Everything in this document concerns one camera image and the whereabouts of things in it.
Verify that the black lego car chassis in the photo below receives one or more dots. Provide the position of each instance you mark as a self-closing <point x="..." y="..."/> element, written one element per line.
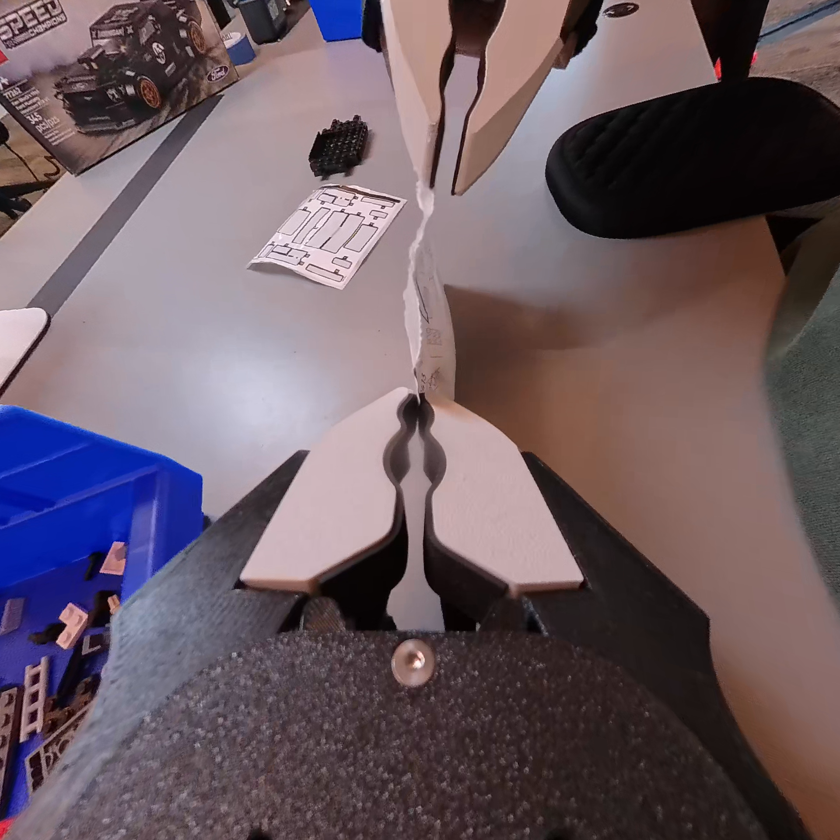
<point x="341" y="148"/>

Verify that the pile of loose lego pieces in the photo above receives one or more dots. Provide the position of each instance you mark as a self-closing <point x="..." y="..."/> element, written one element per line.
<point x="69" y="623"/>

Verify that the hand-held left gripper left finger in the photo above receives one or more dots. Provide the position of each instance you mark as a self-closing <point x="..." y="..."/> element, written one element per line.
<point x="328" y="518"/>

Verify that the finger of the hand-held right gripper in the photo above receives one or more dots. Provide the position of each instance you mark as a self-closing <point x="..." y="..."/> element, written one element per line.
<point x="512" y="85"/>
<point x="413" y="59"/>

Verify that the black desk grommet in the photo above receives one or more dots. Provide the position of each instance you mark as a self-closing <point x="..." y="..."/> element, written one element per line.
<point x="620" y="10"/>

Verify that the dark green container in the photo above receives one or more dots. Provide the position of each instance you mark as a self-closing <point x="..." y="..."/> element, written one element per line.
<point x="262" y="19"/>

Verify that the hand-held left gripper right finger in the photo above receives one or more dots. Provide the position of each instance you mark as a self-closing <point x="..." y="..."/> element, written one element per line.
<point x="505" y="518"/>

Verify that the black lego set box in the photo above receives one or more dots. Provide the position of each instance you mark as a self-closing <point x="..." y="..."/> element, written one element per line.
<point x="118" y="79"/>

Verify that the white printed paper bag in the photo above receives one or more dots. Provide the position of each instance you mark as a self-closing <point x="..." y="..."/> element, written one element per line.
<point x="433" y="328"/>

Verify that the person's green garment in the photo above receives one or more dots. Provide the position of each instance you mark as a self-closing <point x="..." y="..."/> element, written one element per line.
<point x="810" y="426"/>

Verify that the black padded chair armrest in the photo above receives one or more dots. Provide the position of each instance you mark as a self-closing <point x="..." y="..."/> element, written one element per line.
<point x="689" y="157"/>

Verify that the white sticker sheet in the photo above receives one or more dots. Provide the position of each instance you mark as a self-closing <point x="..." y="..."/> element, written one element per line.
<point x="328" y="229"/>

